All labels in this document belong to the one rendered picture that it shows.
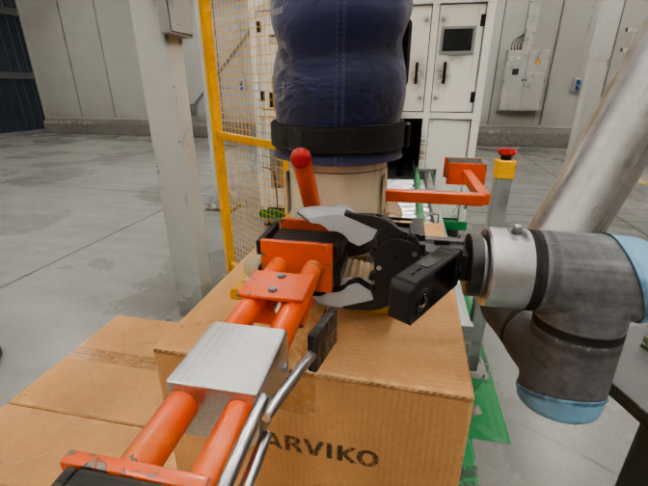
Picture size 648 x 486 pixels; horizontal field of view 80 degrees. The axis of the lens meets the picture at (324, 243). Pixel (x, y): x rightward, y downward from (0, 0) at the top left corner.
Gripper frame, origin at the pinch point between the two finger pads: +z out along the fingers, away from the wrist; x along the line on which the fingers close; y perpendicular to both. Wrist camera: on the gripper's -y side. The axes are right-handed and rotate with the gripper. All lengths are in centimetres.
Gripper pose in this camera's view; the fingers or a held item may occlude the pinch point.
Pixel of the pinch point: (302, 257)
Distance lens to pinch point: 45.5
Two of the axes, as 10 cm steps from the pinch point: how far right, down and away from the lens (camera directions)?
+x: 0.0, -9.3, -3.8
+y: 2.0, -3.7, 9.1
